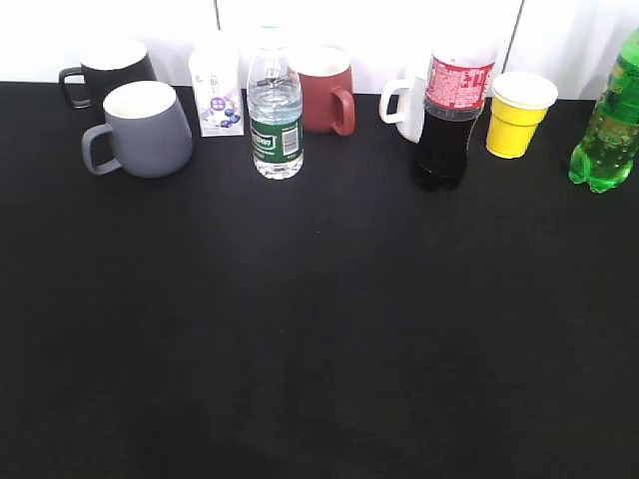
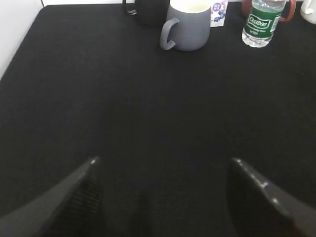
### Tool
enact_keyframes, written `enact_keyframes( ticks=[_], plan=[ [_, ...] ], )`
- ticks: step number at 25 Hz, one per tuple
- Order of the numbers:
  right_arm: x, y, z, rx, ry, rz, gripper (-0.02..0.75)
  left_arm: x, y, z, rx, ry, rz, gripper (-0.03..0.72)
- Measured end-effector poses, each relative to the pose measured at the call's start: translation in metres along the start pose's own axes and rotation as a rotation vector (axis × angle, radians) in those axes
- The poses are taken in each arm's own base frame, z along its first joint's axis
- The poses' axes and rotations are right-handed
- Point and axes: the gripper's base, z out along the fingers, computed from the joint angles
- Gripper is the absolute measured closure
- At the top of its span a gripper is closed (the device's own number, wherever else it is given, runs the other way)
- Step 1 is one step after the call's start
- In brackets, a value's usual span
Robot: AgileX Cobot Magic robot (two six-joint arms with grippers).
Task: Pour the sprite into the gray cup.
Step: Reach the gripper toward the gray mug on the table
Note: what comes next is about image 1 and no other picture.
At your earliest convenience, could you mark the black mug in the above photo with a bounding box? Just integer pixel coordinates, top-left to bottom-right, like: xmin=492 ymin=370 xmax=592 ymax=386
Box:
xmin=58 ymin=38 xmax=157 ymax=113

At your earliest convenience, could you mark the cestbon water bottle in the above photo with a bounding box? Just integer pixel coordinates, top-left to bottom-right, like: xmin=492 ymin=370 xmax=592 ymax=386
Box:
xmin=247 ymin=26 xmax=304 ymax=181

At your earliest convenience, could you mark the yellow paper cup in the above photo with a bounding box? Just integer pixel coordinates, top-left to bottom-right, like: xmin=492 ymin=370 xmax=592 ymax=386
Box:
xmin=486 ymin=71 xmax=558 ymax=159

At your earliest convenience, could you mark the grey mug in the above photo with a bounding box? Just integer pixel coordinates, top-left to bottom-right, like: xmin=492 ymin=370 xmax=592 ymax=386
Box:
xmin=81 ymin=81 xmax=193 ymax=179

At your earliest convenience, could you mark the white mug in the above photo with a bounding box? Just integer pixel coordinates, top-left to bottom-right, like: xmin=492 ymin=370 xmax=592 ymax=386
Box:
xmin=378 ymin=75 xmax=427 ymax=144

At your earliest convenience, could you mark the green soda bottle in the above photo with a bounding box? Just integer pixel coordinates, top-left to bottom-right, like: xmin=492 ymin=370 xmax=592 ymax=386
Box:
xmin=568 ymin=32 xmax=638 ymax=194

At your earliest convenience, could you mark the cola bottle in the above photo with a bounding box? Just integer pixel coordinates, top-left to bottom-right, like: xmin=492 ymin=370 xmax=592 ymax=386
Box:
xmin=412 ymin=33 xmax=498 ymax=192

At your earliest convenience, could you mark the blueberry milk carton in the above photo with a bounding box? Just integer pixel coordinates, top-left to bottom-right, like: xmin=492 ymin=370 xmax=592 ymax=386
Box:
xmin=189 ymin=34 xmax=245 ymax=138

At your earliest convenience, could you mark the red mug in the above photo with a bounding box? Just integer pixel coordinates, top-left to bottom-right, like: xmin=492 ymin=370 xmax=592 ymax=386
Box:
xmin=291 ymin=46 xmax=355 ymax=137

